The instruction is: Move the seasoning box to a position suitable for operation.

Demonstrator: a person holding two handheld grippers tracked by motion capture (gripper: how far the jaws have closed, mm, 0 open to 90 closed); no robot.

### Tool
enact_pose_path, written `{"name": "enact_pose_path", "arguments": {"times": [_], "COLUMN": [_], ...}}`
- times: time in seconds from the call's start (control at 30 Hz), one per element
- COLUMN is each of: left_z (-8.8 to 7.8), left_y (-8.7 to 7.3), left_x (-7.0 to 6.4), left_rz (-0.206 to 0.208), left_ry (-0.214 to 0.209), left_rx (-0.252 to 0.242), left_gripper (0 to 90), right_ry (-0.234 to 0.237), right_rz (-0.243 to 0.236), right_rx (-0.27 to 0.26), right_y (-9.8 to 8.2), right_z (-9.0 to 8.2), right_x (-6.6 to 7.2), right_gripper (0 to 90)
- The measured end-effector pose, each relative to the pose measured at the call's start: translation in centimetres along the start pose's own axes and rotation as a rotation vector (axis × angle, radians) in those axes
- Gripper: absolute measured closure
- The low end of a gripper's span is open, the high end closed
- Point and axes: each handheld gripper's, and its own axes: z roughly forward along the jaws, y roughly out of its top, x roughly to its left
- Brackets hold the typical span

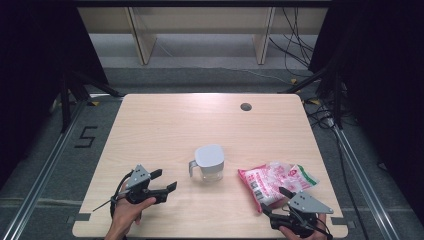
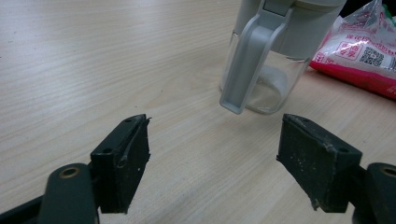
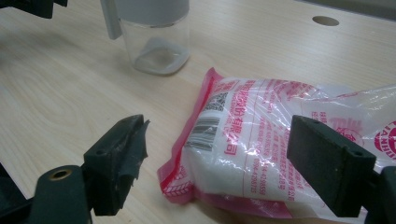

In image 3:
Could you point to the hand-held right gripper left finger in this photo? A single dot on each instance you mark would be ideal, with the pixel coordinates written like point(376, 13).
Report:
point(115, 161)

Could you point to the pink printed sugar bag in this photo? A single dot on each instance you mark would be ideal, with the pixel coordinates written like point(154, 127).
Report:
point(249, 149)

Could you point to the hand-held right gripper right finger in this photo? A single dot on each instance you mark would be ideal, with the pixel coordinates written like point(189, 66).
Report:
point(330, 168)

